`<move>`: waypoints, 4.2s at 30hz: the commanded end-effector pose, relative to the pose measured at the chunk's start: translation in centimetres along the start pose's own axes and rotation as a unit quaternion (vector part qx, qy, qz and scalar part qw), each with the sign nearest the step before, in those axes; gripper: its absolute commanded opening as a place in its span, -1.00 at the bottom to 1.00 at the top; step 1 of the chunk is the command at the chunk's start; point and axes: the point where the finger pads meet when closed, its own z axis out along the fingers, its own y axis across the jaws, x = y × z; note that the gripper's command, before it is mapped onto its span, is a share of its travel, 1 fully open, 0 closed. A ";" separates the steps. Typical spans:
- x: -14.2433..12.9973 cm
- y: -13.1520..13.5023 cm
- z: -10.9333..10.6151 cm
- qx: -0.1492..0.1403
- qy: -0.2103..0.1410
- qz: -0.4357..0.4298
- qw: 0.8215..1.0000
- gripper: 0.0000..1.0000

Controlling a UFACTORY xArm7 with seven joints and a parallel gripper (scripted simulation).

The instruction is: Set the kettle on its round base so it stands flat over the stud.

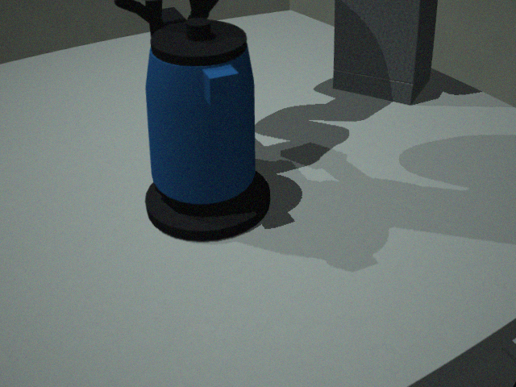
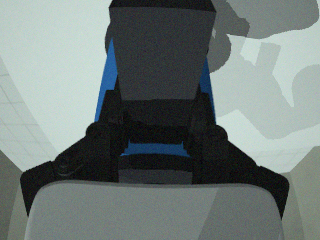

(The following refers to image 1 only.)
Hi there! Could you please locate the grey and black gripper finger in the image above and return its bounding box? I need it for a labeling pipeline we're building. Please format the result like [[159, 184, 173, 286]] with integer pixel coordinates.
[[114, 0, 165, 36], [188, 0, 218, 19]]

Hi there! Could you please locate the black round disk with center stud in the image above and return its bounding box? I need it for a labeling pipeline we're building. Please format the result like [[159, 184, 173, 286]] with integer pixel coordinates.
[[145, 171, 270, 241]]

